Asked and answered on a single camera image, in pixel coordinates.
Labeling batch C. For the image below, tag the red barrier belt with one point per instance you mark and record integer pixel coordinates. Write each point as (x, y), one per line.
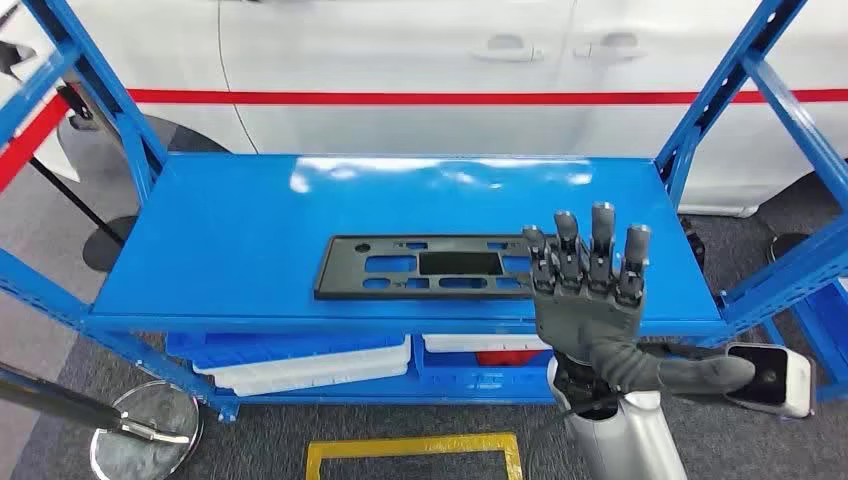
(26, 142)

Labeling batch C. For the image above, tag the chrome stanchion post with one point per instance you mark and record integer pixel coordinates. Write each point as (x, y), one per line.
(146, 457)

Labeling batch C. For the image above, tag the white car with red stripe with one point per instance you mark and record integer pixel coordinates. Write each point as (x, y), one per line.
(397, 53)

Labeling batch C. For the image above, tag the red item in bin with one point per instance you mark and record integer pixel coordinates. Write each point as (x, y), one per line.
(507, 359)

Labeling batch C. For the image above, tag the black plastic panel part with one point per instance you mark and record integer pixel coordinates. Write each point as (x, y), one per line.
(338, 268)

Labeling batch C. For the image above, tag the black stanchion post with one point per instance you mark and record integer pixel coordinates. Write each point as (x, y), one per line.
(109, 248)

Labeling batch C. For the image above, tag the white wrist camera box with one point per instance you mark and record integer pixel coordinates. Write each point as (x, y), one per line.
(792, 384)

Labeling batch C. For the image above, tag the blue plastic bin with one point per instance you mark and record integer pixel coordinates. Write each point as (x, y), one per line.
(464, 378)
(265, 348)

